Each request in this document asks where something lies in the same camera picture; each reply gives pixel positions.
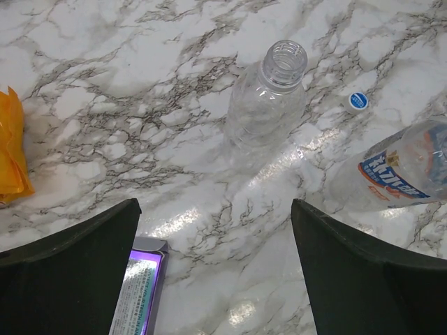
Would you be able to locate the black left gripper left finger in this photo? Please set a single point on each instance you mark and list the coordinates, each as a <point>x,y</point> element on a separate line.
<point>69,281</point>

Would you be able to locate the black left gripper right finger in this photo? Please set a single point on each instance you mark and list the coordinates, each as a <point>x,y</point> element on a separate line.
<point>359,284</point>

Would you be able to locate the clear bottle with blue label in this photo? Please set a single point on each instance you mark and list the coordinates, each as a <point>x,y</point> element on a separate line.
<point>403,170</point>

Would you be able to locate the white cap with blue top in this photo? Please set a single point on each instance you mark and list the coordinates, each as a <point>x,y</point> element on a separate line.
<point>356,102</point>

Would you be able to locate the clear unlabelled plastic bottle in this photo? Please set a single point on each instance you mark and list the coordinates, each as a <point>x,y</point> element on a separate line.
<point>267,103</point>

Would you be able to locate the purple toothpaste box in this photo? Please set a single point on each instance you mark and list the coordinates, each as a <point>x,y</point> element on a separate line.
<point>139,297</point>

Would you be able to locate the orange snack bag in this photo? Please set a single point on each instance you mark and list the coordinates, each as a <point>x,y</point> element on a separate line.
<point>15,181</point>

